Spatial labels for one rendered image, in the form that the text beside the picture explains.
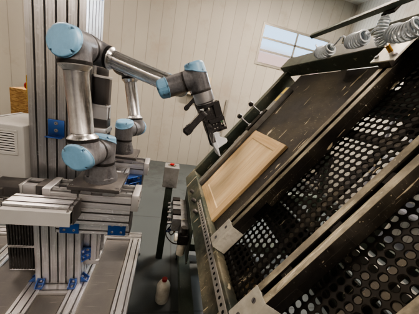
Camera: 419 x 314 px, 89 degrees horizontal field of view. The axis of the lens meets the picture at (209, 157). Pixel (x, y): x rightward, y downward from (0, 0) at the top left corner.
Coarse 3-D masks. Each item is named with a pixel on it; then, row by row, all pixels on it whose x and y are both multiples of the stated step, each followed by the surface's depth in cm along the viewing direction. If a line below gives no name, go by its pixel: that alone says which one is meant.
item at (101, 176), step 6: (114, 162) 105; (90, 168) 99; (96, 168) 99; (102, 168) 100; (108, 168) 102; (114, 168) 105; (84, 174) 102; (90, 174) 99; (96, 174) 99; (102, 174) 100; (108, 174) 103; (114, 174) 105; (84, 180) 101; (90, 180) 99; (96, 180) 99; (102, 180) 100; (108, 180) 102; (114, 180) 105
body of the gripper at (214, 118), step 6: (216, 102) 81; (198, 108) 81; (204, 108) 81; (210, 108) 82; (216, 108) 82; (210, 114) 83; (216, 114) 82; (222, 114) 83; (204, 120) 82; (210, 120) 81; (216, 120) 81; (222, 120) 83; (204, 126) 86; (210, 126) 82; (216, 126) 83; (222, 126) 83
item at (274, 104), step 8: (288, 88) 149; (272, 104) 151; (280, 104) 151; (264, 120) 153; (256, 128) 154; (240, 136) 158; (248, 136) 155; (240, 144) 156; (232, 152) 156; (224, 160) 157; (216, 168) 158; (208, 176) 159
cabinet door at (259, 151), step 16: (256, 144) 135; (272, 144) 120; (240, 160) 138; (256, 160) 122; (272, 160) 110; (224, 176) 139; (240, 176) 124; (256, 176) 112; (208, 192) 142; (224, 192) 126; (240, 192) 113; (208, 208) 127; (224, 208) 115
